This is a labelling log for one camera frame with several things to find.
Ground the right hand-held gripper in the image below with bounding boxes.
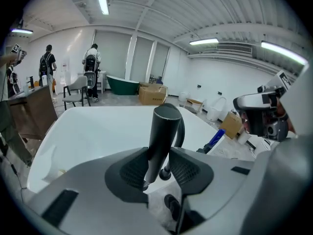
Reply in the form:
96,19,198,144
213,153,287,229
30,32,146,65
233,70,293,142

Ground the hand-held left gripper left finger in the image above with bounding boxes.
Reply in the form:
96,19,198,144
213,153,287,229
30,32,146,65
26,146,172,235

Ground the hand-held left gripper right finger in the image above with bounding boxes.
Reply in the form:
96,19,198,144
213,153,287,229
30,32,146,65
168,147,256,235

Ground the black shower head holder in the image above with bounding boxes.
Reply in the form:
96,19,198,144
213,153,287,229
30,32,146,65
164,194,182,222

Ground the white bathtub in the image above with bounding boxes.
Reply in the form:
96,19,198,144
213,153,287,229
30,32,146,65
26,105,226,194

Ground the green bathtub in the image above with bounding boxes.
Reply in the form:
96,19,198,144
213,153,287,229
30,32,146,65
106,74,140,96

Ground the person's white sleeve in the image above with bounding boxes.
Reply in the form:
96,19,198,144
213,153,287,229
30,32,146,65
278,62,313,138

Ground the blue and black tool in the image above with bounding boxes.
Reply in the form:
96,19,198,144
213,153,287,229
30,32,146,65
197,128,226,154

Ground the ceiling air vent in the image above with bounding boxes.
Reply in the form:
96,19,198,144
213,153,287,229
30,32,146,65
216,43,253,56

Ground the wooden vanity cabinet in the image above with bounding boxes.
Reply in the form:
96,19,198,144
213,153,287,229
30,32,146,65
8,84,58,141

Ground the grey chair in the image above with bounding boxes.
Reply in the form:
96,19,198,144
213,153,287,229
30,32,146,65
62,75,91,111

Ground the large cardboard box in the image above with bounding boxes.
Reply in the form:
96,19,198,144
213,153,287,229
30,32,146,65
138,85,167,106

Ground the flat cardboard box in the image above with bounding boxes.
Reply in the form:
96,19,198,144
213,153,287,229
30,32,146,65
138,81,164,88

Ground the white cabinet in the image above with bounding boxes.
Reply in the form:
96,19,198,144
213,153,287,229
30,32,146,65
97,70,108,94

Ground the white water dispenser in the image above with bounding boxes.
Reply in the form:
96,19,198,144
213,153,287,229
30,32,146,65
59,57,72,86

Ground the wooden frame stool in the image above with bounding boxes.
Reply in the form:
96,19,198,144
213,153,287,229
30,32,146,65
185,97,205,114

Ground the black floor cable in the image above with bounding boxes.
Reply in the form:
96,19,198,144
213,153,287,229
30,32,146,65
0,153,28,191

